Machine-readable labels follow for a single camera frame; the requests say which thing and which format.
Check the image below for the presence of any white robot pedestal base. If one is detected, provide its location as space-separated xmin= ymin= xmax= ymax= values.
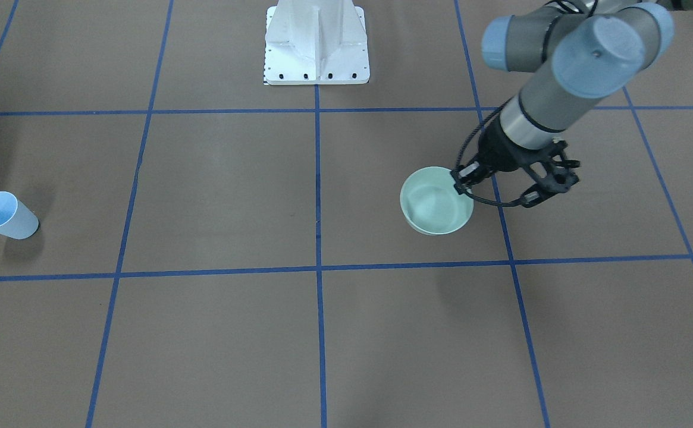
xmin=263 ymin=1 xmax=371 ymax=85

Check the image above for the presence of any light blue plastic cup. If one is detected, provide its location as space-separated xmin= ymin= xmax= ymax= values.
xmin=0 ymin=191 xmax=39 ymax=240

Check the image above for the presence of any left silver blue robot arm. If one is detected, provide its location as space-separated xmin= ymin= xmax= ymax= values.
xmin=450 ymin=1 xmax=675 ymax=207

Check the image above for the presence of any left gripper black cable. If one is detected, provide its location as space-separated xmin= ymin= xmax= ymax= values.
xmin=454 ymin=110 xmax=537 ymax=208

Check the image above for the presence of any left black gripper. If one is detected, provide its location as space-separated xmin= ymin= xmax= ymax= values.
xmin=450 ymin=125 xmax=581 ymax=208

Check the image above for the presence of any mint green bowl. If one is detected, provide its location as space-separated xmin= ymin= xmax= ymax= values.
xmin=400 ymin=166 xmax=474 ymax=236

